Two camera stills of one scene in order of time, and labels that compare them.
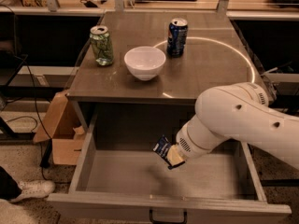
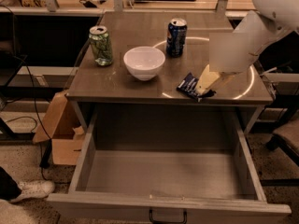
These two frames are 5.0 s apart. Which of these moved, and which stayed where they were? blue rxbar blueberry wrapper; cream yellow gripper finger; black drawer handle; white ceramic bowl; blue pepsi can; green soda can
Moved: cream yellow gripper finger; blue rxbar blueberry wrapper
Stayed: green soda can; black drawer handle; blue pepsi can; white ceramic bowl
